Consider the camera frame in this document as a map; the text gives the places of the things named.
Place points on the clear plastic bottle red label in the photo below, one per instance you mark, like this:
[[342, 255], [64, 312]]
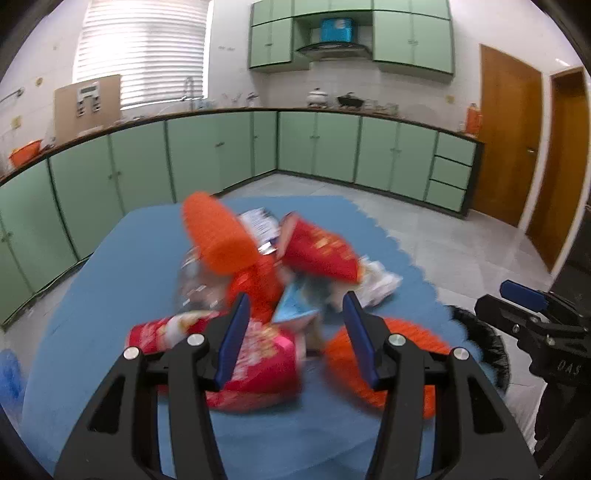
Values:
[[199, 288]]

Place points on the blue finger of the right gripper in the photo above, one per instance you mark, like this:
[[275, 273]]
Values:
[[524, 296]]

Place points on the orange plastic basin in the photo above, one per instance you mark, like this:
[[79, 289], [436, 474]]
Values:
[[21, 156]]

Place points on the white window blind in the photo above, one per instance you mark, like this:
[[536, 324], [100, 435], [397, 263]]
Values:
[[152, 45]]

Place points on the white tissue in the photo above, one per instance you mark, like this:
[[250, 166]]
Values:
[[377, 283]]

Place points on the left wooden door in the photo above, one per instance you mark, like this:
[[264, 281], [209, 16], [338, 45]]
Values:
[[512, 107]]

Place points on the blue white snack wrapper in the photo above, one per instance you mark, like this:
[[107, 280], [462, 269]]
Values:
[[263, 227]]

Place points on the blue felt table cloth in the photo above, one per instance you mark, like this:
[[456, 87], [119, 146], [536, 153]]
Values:
[[132, 279]]

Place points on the cardboard box with scale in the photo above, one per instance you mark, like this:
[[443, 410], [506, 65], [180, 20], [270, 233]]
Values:
[[86, 106]]

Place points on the chrome kitchen faucet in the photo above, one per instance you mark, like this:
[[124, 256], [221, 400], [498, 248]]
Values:
[[188, 94]]

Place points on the red crinkled plastic wrapper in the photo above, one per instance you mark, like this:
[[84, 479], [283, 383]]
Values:
[[263, 286]]

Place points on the green lower kitchen cabinets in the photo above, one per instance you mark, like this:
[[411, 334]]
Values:
[[57, 208]]

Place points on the red snack bag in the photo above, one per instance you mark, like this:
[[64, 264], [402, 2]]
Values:
[[268, 370]]

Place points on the green upper wall cabinets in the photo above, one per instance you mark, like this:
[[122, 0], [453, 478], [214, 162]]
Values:
[[403, 37]]

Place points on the black range hood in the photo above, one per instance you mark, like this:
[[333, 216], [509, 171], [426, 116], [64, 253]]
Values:
[[325, 51]]

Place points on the tall orange foam net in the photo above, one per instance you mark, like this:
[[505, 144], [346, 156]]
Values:
[[220, 238]]

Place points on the black lined trash bin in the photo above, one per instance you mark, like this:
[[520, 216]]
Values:
[[494, 354]]

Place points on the white cooking pot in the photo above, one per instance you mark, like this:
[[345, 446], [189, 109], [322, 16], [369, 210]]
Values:
[[317, 98]]

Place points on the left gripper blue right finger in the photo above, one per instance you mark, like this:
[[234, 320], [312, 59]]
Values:
[[476, 437]]

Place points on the red paper cup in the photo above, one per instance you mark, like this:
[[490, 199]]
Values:
[[308, 248]]

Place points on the light blue drink carton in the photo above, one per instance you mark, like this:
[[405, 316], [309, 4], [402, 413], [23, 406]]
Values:
[[304, 300]]

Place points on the orange thermos flask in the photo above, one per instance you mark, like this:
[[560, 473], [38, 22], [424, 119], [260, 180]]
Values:
[[474, 120]]

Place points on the blue box on hood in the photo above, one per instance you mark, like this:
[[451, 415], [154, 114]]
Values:
[[338, 30]]

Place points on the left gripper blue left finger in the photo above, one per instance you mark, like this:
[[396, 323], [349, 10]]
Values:
[[116, 436]]

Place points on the black wok pan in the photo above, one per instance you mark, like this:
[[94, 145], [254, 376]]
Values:
[[350, 101]]

